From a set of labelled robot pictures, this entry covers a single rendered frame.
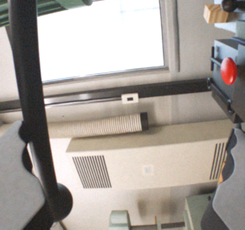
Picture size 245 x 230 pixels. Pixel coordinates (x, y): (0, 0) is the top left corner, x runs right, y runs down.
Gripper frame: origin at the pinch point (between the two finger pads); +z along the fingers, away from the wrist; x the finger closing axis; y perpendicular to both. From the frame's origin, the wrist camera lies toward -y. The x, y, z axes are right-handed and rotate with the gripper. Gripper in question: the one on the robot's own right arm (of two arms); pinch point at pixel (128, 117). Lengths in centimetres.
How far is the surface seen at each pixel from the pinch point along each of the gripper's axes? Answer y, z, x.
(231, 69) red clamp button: -1.6, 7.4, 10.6
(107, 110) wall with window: 78, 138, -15
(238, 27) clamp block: -5.3, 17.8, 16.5
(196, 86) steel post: 48, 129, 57
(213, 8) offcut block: -8.2, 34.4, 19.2
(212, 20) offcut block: -5.5, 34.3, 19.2
